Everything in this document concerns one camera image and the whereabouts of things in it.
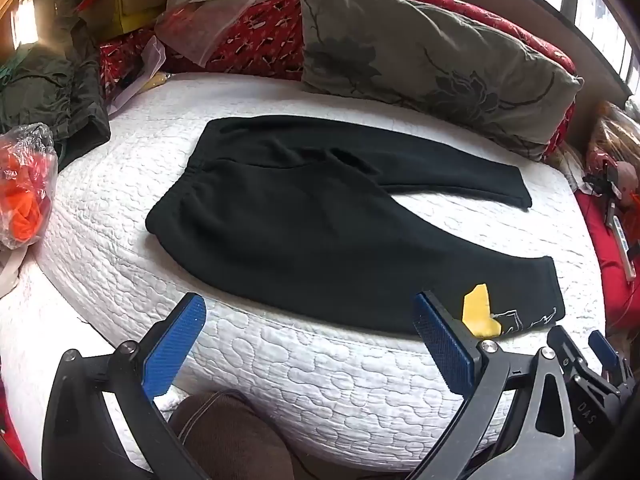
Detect black pants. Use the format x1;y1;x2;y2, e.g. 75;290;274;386
145;115;566;337

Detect plastic-wrapped plush toy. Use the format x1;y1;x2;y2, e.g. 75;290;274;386
585;102;640;206

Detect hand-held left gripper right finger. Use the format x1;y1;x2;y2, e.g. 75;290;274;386
400;290;576;480

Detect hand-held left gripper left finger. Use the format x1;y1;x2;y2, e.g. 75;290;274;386
41;292;208;480

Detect dark green jacket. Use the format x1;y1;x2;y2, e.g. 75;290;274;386
0;20;112;171

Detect bagged orange cloth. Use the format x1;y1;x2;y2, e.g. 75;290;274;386
0;122;60;251

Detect clear plastic bag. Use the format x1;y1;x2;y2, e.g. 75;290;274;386
154;0;301;68

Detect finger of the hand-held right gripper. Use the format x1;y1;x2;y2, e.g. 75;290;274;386
546;326;603;411
588;330;632;392

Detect brown cushion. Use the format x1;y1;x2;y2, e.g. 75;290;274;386
167;390;297;480

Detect red cloth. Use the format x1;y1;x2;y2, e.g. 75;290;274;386
575;190;640;331

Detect grey floral pillow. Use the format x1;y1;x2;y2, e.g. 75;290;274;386
296;0;585;162

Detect white quilted mattress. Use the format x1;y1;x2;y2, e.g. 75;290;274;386
0;71;608;473

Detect window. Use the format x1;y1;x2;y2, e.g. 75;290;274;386
562;0;640;81

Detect yellow cardboard box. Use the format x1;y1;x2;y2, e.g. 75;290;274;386
80;0;173;41

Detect beige cloth strap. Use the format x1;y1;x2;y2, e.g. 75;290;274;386
0;245;32;303

